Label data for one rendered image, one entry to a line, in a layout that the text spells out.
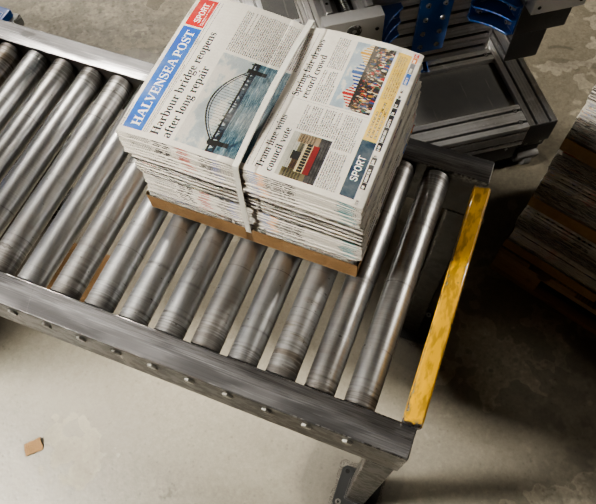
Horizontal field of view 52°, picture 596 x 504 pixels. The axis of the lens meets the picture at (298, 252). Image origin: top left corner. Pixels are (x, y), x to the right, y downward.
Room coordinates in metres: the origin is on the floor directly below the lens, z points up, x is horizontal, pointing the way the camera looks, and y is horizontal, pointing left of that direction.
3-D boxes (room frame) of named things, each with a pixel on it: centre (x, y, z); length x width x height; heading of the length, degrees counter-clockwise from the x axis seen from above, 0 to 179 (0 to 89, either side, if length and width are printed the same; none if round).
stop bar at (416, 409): (0.37, -0.24, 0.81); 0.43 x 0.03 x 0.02; 156
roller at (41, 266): (0.64, 0.37, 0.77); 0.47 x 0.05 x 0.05; 156
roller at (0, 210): (0.70, 0.49, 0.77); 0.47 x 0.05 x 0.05; 156
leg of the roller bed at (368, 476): (0.16, -0.12, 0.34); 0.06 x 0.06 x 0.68; 66
